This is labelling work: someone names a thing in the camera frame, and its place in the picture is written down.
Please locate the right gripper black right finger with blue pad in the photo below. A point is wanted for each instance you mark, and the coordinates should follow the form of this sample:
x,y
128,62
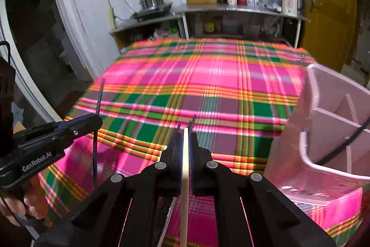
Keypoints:
x,y
249,209

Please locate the person's left hand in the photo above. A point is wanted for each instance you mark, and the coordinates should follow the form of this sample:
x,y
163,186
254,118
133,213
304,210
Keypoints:
x,y
34,203

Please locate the brown wooden door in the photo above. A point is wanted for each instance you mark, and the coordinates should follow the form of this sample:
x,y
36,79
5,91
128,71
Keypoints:
x,y
328,36

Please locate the pink plastic utensil basket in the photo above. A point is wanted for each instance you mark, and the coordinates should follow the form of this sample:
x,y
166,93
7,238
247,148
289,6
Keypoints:
x,y
330,109

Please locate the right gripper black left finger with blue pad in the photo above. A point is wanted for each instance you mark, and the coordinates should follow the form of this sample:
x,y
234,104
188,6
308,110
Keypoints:
x,y
124,211

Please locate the yellow power strip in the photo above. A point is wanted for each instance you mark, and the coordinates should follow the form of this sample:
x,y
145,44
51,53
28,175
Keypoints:
x,y
111,18

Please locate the pink plaid tablecloth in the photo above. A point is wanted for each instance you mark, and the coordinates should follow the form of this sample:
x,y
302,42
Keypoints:
x,y
240,95

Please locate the grey metal counter shelf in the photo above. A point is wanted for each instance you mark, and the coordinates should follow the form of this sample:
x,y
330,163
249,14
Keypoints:
x,y
252,22

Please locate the black induction cooker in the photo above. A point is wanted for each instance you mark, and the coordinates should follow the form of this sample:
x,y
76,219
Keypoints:
x,y
153,12

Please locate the white electric kettle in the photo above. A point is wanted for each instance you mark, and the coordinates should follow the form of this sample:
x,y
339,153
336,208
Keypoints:
x,y
292,7

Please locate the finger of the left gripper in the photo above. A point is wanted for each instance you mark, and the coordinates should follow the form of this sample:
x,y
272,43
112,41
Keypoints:
x,y
89,122
68,137

